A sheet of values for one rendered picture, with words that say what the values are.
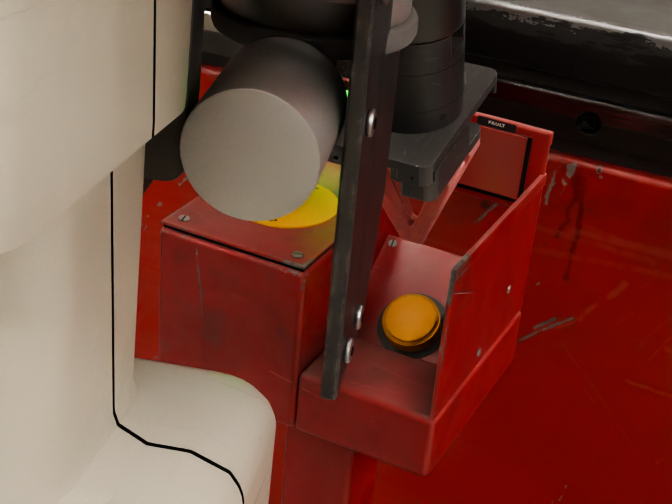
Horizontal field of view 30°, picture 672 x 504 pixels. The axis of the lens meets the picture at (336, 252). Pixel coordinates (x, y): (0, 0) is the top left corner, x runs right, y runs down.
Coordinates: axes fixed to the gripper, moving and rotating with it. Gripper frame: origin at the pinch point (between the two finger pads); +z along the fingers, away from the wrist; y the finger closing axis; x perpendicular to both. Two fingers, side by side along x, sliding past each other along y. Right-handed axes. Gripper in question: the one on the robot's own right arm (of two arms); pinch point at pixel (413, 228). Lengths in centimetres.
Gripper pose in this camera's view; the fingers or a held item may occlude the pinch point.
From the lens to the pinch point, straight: 76.1
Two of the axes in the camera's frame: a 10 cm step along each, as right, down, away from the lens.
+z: 0.5, 7.5, 6.6
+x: -8.9, -2.7, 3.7
